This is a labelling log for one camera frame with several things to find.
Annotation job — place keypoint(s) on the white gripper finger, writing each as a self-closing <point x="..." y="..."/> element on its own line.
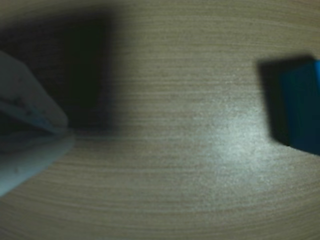
<point x="30" y="162"/>
<point x="27" y="87"/>

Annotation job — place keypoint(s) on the blue cube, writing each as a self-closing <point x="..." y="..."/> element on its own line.
<point x="302" y="107"/>

